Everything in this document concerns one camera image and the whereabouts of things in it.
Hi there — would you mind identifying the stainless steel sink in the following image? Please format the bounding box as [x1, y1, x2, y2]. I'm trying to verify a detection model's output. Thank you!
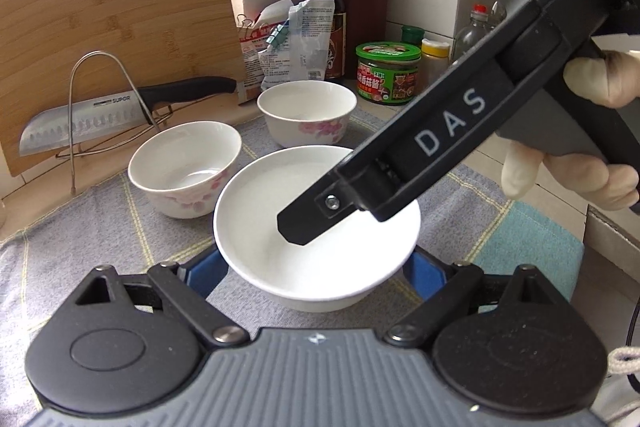
[582, 204, 640, 268]

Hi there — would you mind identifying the black-handled kitchen knife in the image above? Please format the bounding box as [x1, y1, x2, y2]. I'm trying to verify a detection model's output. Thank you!
[19, 77, 238, 158]

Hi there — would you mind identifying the red and white bag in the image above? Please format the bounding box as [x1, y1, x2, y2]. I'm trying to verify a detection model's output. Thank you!
[237, 0, 296, 105]

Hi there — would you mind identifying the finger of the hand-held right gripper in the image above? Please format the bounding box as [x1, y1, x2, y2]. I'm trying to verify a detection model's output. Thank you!
[276, 184, 373, 248]

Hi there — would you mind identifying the white pink-floral bowl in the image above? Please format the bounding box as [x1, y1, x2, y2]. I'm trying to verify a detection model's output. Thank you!
[128, 121, 243, 219]
[257, 81, 358, 149]

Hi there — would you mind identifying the wooden cutting board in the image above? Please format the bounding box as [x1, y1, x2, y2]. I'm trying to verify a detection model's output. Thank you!
[0, 0, 247, 178]

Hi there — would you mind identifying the white jacket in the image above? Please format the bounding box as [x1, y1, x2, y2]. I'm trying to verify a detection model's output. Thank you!
[595, 372, 640, 427]

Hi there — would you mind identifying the grey checked cloth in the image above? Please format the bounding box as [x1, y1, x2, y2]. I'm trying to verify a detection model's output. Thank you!
[0, 107, 516, 427]

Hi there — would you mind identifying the teal bag clip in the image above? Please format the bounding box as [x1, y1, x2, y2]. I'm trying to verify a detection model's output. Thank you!
[265, 21, 292, 52]

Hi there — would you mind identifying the white printed plastic bag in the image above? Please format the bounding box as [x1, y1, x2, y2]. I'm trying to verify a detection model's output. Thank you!
[259, 2, 335, 94]

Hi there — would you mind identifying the green-lid sauce jar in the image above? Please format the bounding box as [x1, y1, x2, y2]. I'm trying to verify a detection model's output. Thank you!
[355, 42, 422, 106]

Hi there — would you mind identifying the green-cap jar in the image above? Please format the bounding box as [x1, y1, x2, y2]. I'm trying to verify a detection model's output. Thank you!
[401, 25, 427, 48]

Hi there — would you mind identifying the yellow-lid spice jar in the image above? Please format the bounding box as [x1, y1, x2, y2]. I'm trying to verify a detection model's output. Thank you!
[420, 38, 451, 92]

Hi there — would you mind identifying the person's right hand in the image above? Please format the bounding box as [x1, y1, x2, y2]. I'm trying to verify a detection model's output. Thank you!
[501, 51, 640, 212]

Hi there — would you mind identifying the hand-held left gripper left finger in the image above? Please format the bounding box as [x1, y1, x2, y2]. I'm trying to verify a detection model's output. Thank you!
[75, 249, 251, 349]

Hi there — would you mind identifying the red knife block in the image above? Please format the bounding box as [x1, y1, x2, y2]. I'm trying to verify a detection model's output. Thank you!
[334, 0, 396, 58]

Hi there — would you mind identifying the plain white bowl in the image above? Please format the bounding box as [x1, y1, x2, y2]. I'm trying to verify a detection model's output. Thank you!
[213, 146, 421, 313]

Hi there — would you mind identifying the white drawstring cord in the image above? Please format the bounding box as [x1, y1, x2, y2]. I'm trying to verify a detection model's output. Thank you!
[605, 347, 640, 378]

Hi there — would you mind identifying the clear glass bottle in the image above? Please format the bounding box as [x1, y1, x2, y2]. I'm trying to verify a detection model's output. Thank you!
[452, 4, 496, 65]

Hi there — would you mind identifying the metal wire rack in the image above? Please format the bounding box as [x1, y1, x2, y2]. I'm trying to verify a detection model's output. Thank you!
[55, 51, 173, 195]

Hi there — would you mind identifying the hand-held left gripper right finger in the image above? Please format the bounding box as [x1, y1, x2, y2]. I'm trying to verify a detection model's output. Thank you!
[385, 247, 551, 349]

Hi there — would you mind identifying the teal striped towel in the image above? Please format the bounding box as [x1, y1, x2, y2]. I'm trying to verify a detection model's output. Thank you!
[470, 201, 585, 300]

